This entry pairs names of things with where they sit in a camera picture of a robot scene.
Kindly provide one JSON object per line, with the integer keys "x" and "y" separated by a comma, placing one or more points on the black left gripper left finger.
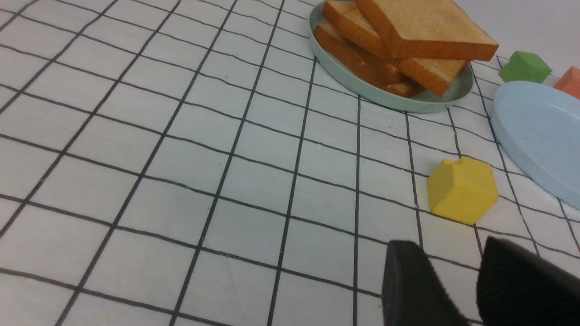
{"x": 412, "y": 293}

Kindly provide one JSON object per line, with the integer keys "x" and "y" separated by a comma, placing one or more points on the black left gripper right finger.
{"x": 518, "y": 288}

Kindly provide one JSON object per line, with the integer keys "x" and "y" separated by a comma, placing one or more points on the toast slice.
{"x": 427, "y": 29}
{"x": 433, "y": 74}
{"x": 359, "y": 63}

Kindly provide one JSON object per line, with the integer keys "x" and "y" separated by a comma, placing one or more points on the yellow foam cube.
{"x": 462, "y": 190}

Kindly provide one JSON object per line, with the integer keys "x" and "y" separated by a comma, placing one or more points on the light blue plate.
{"x": 539, "y": 129}

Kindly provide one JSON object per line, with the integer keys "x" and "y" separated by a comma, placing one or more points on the grey-green bread plate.
{"x": 424, "y": 103}

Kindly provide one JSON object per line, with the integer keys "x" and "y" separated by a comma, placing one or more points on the orange foam cube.
{"x": 569, "y": 83}

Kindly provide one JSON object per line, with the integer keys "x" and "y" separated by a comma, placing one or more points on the green foam cube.
{"x": 525, "y": 66}

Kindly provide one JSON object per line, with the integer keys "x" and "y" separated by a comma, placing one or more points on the white grid tablecloth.
{"x": 190, "y": 163}

